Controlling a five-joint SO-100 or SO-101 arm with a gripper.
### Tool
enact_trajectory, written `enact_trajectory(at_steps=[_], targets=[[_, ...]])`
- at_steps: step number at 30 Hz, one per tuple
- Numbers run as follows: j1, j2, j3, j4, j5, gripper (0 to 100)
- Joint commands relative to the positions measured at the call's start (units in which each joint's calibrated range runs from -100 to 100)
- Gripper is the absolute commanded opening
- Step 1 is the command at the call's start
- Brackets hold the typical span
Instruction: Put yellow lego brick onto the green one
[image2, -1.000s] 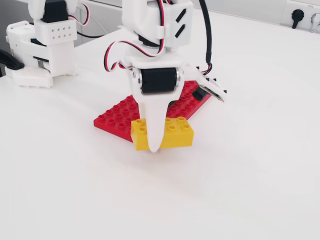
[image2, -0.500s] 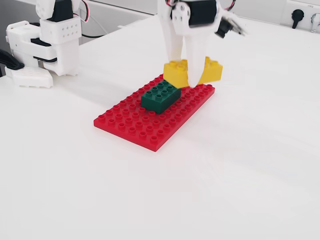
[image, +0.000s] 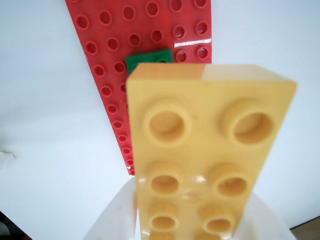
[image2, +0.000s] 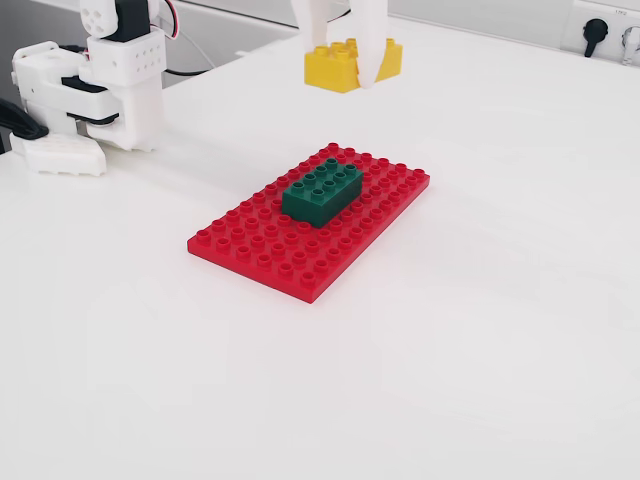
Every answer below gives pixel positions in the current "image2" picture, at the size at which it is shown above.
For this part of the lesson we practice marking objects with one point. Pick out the white perforated mounting plate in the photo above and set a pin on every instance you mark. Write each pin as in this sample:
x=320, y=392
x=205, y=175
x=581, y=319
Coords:
x=55, y=152

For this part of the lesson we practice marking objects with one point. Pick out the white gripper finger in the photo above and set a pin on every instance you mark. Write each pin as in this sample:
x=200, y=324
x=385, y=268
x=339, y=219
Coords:
x=312, y=25
x=370, y=45

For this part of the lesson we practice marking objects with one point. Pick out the yellow lego brick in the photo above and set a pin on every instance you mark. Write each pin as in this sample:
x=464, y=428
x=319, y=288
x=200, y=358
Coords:
x=330, y=72

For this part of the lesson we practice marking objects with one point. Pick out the black power plug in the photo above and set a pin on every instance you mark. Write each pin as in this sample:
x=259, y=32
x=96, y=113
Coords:
x=595, y=30

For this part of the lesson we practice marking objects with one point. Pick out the red lego baseplate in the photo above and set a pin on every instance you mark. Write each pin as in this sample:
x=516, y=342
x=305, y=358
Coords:
x=240, y=240

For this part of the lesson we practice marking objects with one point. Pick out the white wall outlet panel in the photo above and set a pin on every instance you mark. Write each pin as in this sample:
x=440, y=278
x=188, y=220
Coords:
x=570, y=30

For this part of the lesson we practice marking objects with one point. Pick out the white power plug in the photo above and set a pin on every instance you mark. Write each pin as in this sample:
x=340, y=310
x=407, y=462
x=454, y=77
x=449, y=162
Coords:
x=631, y=45

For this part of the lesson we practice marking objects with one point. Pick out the green lego brick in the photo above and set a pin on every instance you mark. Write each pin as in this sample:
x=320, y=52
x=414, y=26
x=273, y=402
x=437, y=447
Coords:
x=320, y=210

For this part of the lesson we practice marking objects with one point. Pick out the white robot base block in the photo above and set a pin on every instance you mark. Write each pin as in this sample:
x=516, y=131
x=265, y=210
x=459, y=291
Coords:
x=40, y=80

